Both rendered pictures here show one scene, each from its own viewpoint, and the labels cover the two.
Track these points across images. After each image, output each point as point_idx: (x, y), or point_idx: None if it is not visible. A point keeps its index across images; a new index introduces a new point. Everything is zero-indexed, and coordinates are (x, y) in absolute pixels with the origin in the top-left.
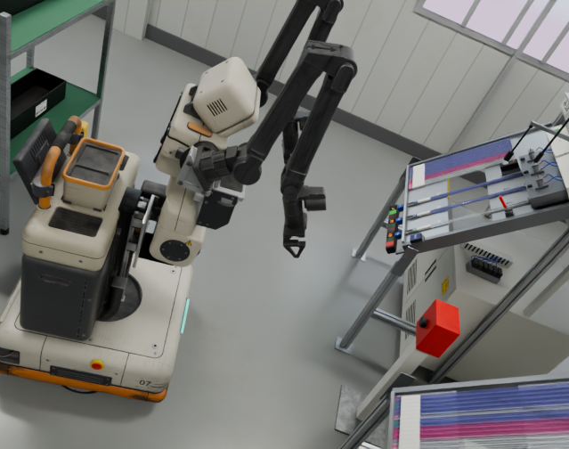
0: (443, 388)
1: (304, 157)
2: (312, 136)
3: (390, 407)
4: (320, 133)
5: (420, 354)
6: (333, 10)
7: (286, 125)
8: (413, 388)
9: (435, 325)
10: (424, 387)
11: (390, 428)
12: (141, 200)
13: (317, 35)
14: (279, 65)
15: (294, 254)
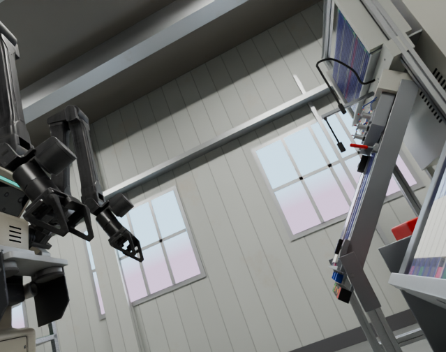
0: None
1: (1, 111)
2: None
3: (404, 286)
4: (2, 82)
5: None
6: (70, 111)
7: (98, 216)
8: (418, 223)
9: (408, 224)
10: (428, 194)
11: (439, 286)
12: None
13: (76, 137)
14: (61, 176)
15: (55, 228)
